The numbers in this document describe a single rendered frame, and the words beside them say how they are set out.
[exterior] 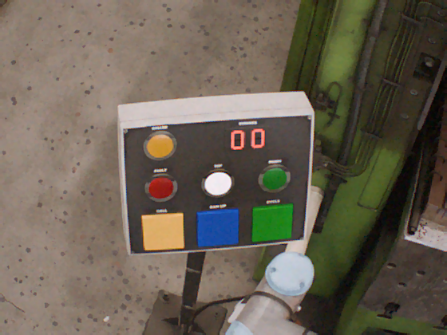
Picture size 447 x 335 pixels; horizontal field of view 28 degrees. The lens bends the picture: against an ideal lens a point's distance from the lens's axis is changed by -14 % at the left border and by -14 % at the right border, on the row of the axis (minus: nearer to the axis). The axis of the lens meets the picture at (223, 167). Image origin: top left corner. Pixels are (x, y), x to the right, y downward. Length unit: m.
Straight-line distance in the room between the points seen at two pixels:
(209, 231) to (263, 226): 0.10
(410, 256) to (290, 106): 0.51
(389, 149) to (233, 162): 0.46
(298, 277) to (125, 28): 1.93
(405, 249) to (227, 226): 0.43
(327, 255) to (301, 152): 0.86
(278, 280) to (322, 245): 1.07
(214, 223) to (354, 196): 0.57
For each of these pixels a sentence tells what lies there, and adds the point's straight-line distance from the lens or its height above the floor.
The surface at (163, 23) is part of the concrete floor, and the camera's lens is 3.36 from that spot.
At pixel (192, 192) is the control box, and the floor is 1.08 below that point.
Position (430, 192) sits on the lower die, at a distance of 2.03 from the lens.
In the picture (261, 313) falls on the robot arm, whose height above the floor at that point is 1.27.
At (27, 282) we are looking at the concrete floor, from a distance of 2.91.
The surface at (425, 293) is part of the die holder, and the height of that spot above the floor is 0.66.
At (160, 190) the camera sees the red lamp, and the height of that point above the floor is 1.09.
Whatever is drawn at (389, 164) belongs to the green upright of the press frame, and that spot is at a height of 0.84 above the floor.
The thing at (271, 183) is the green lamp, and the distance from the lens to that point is 1.84.
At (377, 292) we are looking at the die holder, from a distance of 2.32.
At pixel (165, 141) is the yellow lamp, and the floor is 1.17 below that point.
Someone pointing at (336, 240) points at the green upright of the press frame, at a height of 0.41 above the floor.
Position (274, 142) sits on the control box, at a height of 1.15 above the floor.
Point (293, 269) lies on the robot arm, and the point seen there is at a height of 1.29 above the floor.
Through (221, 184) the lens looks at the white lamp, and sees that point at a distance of 1.82.
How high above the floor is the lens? 2.70
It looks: 61 degrees down
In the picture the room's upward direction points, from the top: 11 degrees clockwise
